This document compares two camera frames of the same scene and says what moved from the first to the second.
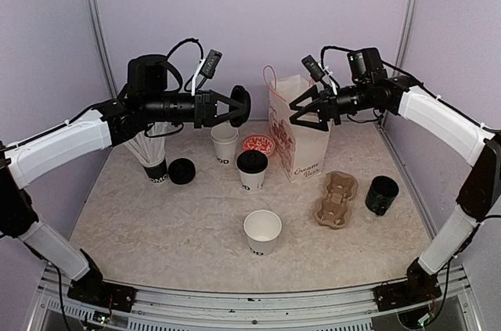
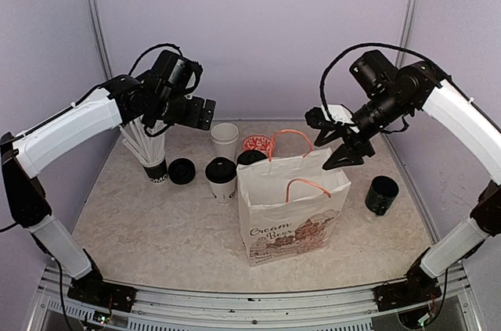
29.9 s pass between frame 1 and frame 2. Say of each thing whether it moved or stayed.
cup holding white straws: stayed
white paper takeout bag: moved
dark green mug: stayed
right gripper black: moved
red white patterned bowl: stayed
